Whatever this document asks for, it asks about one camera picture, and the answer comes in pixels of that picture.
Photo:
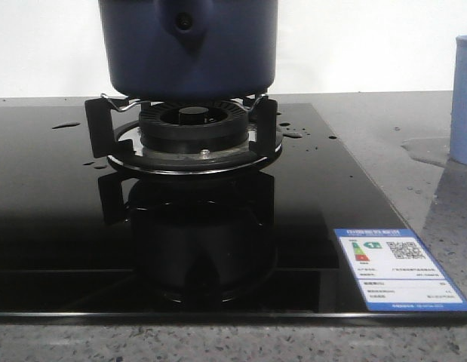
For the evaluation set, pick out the dark blue cooking pot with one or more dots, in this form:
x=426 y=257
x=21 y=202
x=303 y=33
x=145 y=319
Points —
x=190 y=50

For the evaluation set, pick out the light blue ribbed cup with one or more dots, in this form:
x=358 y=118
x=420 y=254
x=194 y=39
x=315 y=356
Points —
x=458 y=134

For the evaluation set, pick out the black metal pot support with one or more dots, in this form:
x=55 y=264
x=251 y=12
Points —
x=114 y=130

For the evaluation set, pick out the black round gas burner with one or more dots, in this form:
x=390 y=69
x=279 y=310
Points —
x=189 y=128

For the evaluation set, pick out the black glass gas stove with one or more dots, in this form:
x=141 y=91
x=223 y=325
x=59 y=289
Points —
x=81 y=242

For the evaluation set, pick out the blue energy label sticker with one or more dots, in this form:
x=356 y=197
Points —
x=395 y=272

